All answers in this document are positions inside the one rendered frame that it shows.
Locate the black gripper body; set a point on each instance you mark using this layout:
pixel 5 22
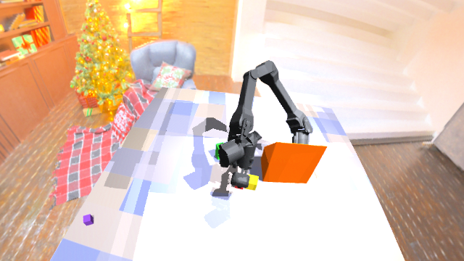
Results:
pixel 242 179

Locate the yellow block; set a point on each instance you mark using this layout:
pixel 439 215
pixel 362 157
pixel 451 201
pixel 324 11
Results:
pixel 252 182

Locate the small purple cube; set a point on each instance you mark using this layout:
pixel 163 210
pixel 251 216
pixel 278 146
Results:
pixel 88 220

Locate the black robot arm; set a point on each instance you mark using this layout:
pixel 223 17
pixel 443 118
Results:
pixel 242 121

